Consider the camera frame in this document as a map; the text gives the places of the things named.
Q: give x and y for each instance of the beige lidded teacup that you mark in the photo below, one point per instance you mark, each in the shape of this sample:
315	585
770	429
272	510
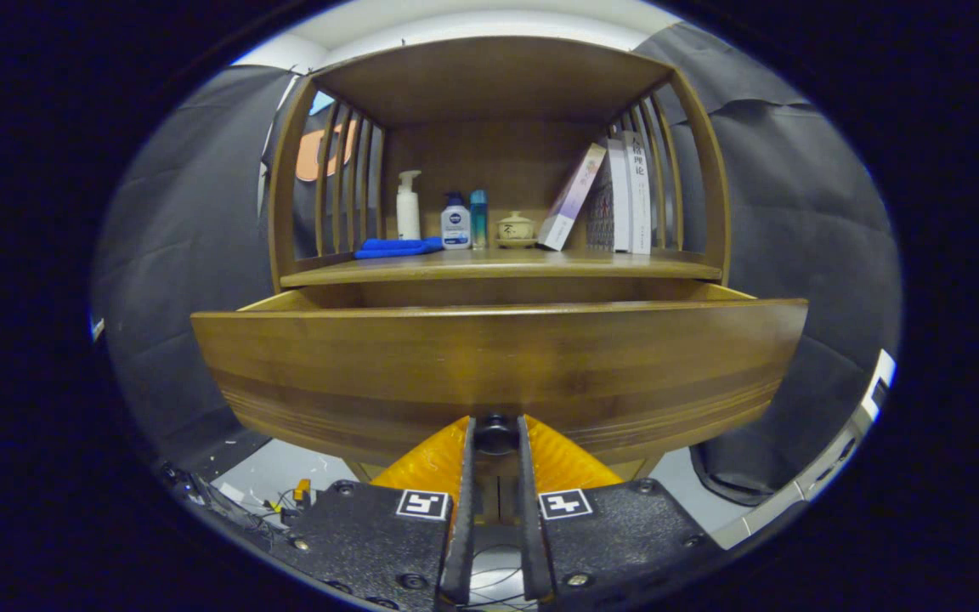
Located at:
515	229

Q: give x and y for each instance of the purple and white book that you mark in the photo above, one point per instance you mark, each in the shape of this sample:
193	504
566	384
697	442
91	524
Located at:
570	200

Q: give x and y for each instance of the wooden cabinet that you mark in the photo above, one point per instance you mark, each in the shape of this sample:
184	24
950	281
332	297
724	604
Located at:
489	76

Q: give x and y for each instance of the bright printed papers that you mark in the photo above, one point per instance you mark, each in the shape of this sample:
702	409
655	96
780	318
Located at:
97	327

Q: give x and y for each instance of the blue folded cloth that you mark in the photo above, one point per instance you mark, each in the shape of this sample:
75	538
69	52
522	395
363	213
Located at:
396	248

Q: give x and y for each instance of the wooden drawer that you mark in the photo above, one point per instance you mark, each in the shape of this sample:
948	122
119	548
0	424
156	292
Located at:
498	357

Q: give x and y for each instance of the white bottle with blue cap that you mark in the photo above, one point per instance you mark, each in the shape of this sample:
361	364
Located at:
455	225

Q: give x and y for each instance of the wooden countertop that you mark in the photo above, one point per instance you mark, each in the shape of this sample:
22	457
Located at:
498	265

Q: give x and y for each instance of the teal slim bottle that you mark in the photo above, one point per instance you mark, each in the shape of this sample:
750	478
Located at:
478	221

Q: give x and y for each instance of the plain white book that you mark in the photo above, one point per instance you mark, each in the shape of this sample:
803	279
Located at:
620	195

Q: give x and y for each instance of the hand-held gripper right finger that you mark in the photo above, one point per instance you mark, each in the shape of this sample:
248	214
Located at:
617	535

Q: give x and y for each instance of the white pump bottle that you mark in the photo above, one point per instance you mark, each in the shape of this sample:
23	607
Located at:
409	212

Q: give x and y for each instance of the white book with printed spine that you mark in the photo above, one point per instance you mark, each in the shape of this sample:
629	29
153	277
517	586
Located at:
641	204

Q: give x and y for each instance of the dark patterned book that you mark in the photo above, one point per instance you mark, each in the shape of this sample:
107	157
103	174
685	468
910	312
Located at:
600	212

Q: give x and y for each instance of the black drawer knob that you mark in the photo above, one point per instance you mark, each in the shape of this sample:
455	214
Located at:
496	432

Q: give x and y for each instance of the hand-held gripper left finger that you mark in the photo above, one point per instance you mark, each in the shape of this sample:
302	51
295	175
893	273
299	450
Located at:
370	544

